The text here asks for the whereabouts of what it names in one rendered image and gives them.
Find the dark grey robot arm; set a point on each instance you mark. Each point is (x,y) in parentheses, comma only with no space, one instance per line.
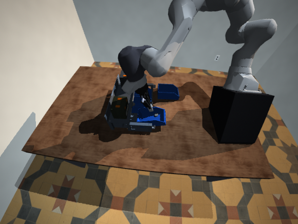
(135,60)

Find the grey metal shelf rack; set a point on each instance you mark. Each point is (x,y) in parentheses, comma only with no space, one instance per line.
(131,122)

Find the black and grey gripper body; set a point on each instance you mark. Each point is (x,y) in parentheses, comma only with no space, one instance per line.
(141,91)

